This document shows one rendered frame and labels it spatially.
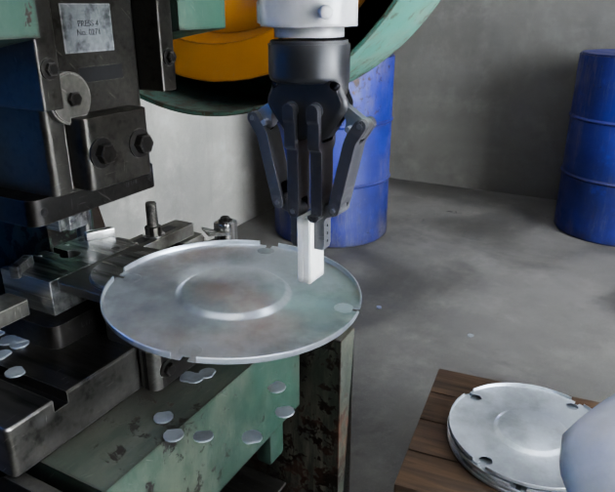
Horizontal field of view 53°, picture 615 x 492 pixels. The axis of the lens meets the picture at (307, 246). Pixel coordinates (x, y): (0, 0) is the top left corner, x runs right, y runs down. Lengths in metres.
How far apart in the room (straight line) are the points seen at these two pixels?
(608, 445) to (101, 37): 0.63
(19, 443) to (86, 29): 0.44
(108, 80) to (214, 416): 0.42
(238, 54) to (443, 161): 3.13
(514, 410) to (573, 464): 0.76
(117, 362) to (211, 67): 0.52
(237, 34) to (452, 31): 2.99
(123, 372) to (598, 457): 0.52
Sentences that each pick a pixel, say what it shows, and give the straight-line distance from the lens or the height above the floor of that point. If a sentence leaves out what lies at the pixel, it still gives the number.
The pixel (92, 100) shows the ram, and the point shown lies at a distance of 0.76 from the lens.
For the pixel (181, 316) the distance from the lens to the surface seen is 0.66.
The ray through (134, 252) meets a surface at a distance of 0.84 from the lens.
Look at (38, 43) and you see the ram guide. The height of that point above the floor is 1.05.
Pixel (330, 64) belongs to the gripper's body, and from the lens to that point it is 0.55.
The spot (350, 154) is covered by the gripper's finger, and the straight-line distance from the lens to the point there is 0.56.
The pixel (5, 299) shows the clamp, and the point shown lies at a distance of 0.83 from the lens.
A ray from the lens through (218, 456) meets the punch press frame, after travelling 0.83.
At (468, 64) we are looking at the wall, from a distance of 3.95.
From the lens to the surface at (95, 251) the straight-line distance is 0.87.
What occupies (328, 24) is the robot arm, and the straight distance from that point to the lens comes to 0.54.
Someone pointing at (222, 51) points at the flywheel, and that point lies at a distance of 1.04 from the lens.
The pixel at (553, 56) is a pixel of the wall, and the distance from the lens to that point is 3.85.
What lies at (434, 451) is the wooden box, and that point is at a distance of 1.17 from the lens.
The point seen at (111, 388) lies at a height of 0.67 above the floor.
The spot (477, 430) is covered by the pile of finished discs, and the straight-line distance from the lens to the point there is 1.19.
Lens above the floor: 1.09
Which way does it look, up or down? 21 degrees down
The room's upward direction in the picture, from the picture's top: straight up
